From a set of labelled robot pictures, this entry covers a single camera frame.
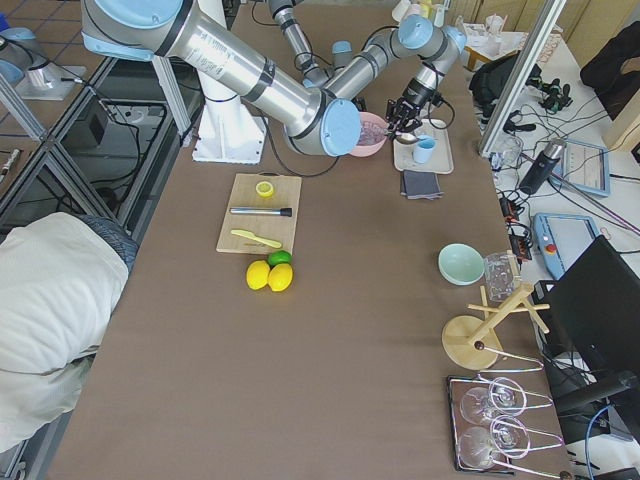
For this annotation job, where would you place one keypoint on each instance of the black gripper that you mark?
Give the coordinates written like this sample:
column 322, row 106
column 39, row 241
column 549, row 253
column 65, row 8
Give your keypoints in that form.
column 414, row 90

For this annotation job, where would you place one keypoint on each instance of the metal ice scoop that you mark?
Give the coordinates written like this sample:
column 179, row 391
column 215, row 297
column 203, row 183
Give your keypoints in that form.
column 405, row 138

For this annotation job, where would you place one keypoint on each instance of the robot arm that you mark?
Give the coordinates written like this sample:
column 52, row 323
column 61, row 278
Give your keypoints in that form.
column 317, row 120
column 305, row 60

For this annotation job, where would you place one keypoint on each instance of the pink bowl of ice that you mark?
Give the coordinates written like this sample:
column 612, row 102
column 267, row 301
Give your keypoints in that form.
column 372, row 136

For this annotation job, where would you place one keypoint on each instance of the blue plastic cup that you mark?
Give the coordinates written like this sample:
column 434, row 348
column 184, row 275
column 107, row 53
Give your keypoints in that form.
column 423, row 149

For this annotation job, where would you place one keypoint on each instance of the white cup rack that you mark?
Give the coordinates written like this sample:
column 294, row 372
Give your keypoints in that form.
column 431, row 10

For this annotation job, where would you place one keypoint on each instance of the wooden cup tree stand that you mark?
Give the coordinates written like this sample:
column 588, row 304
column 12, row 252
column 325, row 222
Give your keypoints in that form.
column 472, row 342

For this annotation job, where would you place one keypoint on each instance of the beige serving tray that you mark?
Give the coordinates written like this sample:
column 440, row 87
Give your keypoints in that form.
column 441, row 161

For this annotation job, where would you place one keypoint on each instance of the grey folded cloth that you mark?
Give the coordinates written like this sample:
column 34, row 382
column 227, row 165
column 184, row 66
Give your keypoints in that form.
column 417, row 185

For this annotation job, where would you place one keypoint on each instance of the black bag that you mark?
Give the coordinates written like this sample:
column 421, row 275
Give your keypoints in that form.
column 489, row 81

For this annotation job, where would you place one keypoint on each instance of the wooden cutting board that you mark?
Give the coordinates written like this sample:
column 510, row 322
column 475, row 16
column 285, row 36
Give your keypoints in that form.
column 265, row 205

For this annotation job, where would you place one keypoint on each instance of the black thermos bottle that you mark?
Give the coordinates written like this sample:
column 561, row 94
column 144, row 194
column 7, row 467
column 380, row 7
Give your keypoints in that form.
column 542, row 166

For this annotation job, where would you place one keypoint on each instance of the metal muddler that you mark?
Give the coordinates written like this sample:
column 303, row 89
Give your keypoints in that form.
column 280, row 212

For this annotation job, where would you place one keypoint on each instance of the half lemon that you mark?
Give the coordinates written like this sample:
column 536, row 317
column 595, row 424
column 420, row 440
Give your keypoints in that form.
column 265, row 189

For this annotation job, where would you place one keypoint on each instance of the green bowl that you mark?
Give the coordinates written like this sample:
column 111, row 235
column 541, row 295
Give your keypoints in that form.
column 460, row 264

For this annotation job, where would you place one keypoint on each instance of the yellow plastic knife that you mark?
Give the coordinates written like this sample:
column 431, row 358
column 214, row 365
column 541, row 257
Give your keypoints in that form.
column 252, row 236

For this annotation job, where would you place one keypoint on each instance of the green lime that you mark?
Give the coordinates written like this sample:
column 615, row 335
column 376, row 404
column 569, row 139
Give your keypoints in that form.
column 279, row 257

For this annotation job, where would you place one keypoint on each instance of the glass jar on stand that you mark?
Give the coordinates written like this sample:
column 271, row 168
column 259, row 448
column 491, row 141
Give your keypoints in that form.
column 502, row 275

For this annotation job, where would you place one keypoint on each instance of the blue teach pendant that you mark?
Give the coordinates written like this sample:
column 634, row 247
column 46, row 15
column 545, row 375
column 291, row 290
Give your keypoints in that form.
column 562, row 238
column 586, row 166

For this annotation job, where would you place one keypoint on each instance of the yellow lemon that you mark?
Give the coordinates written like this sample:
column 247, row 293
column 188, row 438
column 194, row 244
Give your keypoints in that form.
column 280, row 277
column 257, row 274

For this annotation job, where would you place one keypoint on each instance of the person at desk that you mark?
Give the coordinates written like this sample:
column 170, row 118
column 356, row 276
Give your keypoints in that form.
column 614, row 72

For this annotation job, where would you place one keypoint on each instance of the black monitor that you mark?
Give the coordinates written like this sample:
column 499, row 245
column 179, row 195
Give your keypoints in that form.
column 594, row 309

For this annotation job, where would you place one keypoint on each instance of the upside-down wine glass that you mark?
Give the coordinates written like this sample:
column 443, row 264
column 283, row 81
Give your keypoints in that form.
column 484, row 448
column 500, row 396

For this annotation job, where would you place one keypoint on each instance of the black tray with glasses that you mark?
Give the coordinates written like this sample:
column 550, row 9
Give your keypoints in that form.
column 540, row 440

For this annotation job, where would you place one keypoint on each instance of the aluminium frame post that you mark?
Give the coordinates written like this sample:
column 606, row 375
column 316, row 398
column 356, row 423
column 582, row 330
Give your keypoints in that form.
column 536, row 40

